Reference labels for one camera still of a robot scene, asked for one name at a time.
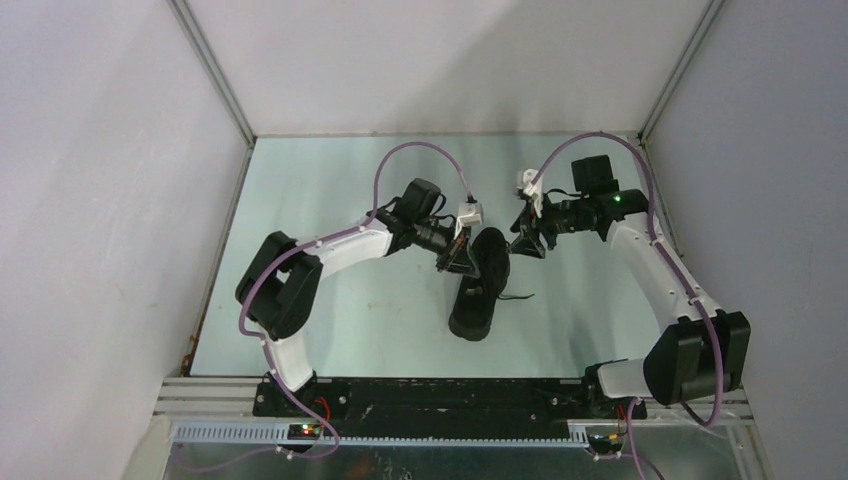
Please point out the left circuit board with leds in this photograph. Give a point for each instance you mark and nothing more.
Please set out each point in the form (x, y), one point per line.
(304, 432)

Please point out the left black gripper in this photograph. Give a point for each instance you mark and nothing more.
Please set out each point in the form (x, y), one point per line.
(457, 256)

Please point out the right circuit board with leds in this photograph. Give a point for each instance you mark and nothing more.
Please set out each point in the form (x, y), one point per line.
(606, 445)

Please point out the black sneaker shoe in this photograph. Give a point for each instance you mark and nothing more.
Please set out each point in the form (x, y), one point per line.
(474, 307)

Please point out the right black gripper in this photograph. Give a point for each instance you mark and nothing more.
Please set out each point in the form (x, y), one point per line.
(526, 226)

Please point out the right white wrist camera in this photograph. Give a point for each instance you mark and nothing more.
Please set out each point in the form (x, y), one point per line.
(529, 187)

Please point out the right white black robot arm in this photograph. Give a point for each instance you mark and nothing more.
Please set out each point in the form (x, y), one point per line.
(702, 347)

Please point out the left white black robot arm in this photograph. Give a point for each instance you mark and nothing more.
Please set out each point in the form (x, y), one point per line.
(278, 290)

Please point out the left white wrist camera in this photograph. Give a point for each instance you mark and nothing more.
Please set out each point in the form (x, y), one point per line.
(469, 214)

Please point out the slotted grey cable duct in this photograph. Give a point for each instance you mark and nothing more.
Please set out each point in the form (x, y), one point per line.
(280, 434)

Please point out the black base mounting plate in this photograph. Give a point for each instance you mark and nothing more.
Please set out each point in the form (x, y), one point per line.
(510, 409)

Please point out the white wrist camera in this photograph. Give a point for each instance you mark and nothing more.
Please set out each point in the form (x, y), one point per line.
(469, 214)
(529, 187)

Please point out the aluminium front rail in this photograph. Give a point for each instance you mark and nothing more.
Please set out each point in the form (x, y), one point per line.
(231, 398)

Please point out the circuit board with leds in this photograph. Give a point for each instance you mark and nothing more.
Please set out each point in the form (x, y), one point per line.
(606, 445)
(304, 432)

